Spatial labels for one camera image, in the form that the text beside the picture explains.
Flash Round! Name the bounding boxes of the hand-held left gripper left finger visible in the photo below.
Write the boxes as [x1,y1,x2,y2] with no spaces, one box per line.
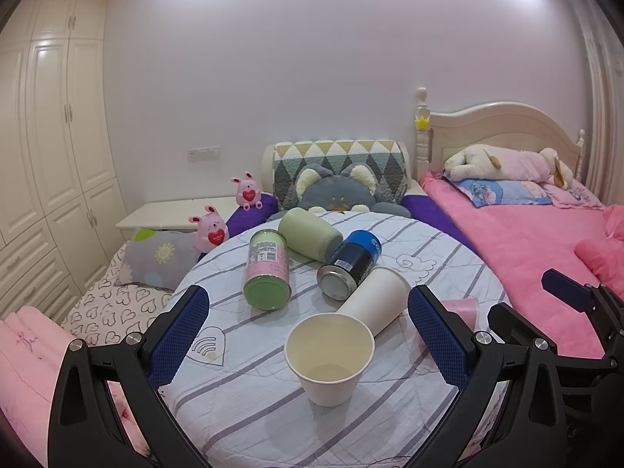
[46,284,216,468]

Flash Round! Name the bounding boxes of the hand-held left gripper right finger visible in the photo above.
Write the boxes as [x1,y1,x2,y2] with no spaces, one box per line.
[407,284,569,468]

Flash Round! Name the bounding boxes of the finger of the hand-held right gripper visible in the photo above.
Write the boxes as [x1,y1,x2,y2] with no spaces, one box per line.
[487,302,624,377]
[541,268,624,353]

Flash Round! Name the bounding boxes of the tall white paper cup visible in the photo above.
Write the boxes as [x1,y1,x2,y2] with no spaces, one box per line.
[336,266,411,337]

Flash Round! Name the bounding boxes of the pink plastic cup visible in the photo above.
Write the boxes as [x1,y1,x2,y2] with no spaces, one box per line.
[441,297,479,333]

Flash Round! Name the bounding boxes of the wide white paper cup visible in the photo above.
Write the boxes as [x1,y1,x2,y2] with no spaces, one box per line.
[285,313,376,407]

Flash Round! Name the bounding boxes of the light green cup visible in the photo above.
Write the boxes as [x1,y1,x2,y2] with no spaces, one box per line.
[278,207,345,263]

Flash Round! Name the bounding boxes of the pink bedsheet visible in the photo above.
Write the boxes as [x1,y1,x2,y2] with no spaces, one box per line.
[420,170,624,360]

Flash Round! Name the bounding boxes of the heart print bedsheet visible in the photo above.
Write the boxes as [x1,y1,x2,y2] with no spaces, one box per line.
[60,241,177,348]

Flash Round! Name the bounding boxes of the grey flower print pillow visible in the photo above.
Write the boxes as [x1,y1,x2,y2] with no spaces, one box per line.
[118,227,201,291]

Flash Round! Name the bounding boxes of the striped round tablecloth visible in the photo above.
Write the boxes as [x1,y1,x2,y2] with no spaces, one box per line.
[158,209,514,468]

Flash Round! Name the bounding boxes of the pink bunny plush toy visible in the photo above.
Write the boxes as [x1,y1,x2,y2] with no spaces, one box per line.
[188,205,230,254]
[230,172,264,212]

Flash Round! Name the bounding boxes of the green and pink can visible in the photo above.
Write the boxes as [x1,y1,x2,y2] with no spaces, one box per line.
[243,229,293,311]

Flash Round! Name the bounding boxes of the blue metal can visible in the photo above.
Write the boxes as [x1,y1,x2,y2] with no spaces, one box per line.
[316,229,384,302]

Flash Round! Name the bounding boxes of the blue cartoon pillow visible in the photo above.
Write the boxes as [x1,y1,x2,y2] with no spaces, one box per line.
[450,175,555,207]

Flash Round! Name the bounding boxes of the white nightstand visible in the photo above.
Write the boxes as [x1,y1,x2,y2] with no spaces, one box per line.
[115,196,241,241]

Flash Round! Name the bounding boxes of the purple blanket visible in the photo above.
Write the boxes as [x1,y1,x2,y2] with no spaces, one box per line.
[226,192,477,255]

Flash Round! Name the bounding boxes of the cream and pink plush toy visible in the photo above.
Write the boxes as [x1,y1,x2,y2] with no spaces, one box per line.
[443,144,575,190]

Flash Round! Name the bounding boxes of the light pink blanket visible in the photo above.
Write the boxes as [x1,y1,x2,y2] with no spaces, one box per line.
[0,305,149,455]

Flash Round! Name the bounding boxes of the grey cat cushion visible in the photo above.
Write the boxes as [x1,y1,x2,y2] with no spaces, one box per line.
[280,164,411,218]

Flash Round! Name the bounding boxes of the cream wooden bed headboard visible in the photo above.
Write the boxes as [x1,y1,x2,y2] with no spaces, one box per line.
[413,86,587,187]

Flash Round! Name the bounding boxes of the pale curtain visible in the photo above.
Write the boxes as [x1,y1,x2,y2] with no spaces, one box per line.
[569,0,624,206]

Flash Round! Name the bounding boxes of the triangle pattern quilted cover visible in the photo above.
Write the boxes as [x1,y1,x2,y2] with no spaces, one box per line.
[271,139,410,204]

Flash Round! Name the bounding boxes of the cream wardrobe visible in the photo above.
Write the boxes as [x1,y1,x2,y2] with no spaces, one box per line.
[0,0,124,323]

